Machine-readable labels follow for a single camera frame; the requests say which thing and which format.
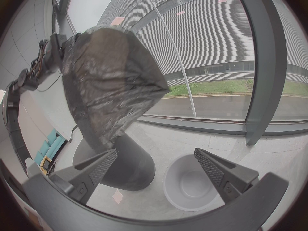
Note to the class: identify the white trash bin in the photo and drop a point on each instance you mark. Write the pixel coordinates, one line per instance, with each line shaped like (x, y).
(185, 184)

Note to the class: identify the black plastic bag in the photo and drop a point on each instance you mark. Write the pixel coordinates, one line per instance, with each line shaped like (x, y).
(108, 80)

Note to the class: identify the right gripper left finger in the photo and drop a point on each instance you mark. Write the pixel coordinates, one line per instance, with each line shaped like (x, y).
(79, 177)

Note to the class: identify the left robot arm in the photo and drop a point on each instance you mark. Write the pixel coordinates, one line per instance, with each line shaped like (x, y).
(26, 82)

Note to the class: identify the teal sofa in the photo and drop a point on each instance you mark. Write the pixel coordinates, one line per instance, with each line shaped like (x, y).
(51, 144)

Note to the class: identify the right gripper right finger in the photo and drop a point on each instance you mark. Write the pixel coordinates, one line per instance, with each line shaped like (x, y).
(231, 177)

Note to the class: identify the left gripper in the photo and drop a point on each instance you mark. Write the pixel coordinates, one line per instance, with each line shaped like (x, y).
(59, 44)

